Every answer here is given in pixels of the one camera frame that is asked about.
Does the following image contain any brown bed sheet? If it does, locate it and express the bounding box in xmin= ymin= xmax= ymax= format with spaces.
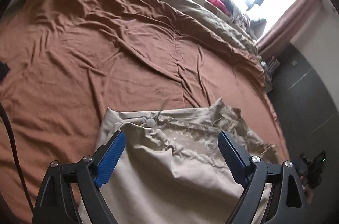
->
xmin=0 ymin=0 xmax=289 ymax=216

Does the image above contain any pink curtain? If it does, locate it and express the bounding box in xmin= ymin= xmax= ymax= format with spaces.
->
xmin=256 ymin=0 xmax=318 ymax=55

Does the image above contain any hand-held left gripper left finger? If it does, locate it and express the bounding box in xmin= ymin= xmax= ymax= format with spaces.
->
xmin=32 ymin=131 xmax=126 ymax=224

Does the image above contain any black cable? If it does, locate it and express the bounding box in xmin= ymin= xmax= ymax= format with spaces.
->
xmin=0 ymin=104 xmax=35 ymax=214

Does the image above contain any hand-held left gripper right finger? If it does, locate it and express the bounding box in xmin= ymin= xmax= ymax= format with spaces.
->
xmin=217 ymin=131 xmax=309 ymax=224

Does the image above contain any pile of mixed clothes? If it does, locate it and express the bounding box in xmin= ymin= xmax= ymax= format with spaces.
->
xmin=220 ymin=0 xmax=267 ymax=34

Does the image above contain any beige zip jacket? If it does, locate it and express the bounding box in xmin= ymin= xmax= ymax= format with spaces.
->
xmin=79 ymin=97 xmax=278 ymax=224

